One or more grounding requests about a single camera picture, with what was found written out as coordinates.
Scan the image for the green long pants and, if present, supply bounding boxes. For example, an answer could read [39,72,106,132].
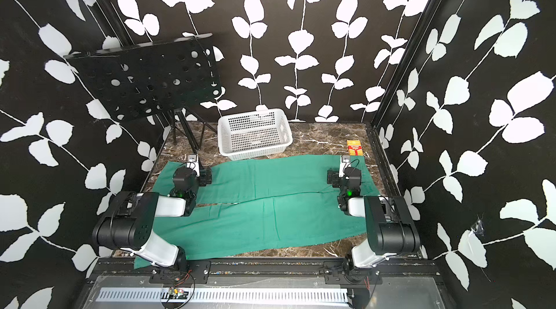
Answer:
[153,155,366,260]

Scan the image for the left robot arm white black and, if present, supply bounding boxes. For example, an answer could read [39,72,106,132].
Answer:
[92,163,212,272]

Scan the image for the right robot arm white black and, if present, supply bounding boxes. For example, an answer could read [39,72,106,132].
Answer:
[327,167,421,269]

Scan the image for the yellow red small box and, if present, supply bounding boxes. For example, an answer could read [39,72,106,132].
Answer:
[347,140,364,156]

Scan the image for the white plastic basket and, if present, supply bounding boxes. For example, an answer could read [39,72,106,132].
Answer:
[217,109,293,161]

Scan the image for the black perforated music stand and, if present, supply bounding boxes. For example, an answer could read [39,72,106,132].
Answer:
[63,32,223,170]

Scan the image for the small green circuit board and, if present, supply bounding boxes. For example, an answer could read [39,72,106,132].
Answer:
[161,287,191,303]

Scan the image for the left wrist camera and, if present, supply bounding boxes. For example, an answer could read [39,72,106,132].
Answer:
[184,154,200,177]

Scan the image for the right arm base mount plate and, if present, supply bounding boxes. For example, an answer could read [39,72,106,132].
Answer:
[319,258,381,286]

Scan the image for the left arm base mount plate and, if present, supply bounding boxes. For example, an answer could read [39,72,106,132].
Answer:
[149,261,211,286]

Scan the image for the white slotted cable duct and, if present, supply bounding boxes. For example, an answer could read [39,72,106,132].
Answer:
[94,287,350,306]

